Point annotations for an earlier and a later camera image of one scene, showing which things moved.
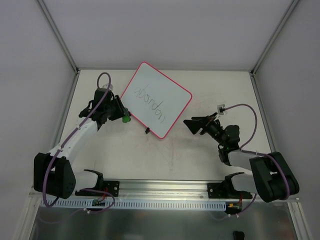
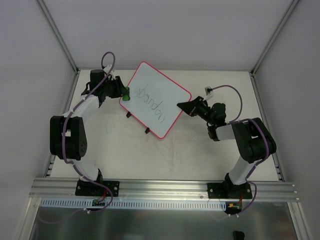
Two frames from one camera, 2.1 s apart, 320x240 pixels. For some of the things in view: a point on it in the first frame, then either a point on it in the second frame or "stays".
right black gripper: (205, 125) -> (196, 107)
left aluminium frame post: (59, 36) stays
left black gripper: (117, 107) -> (117, 86)
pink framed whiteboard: (154, 100) stays
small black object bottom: (238, 235) stays
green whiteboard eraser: (126, 118) -> (127, 97)
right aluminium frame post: (287, 13) stays
